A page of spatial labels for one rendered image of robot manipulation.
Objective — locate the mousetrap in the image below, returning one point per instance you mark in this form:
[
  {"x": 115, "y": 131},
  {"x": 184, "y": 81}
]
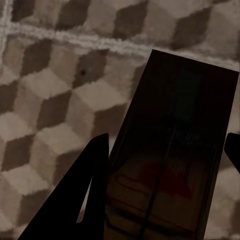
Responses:
[{"x": 163, "y": 166}]

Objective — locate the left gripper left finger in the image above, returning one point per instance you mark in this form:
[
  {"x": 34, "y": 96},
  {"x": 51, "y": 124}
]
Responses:
[{"x": 57, "y": 218}]

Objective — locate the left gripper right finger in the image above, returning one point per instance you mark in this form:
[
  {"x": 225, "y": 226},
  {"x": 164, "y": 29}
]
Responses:
[{"x": 232, "y": 149}]

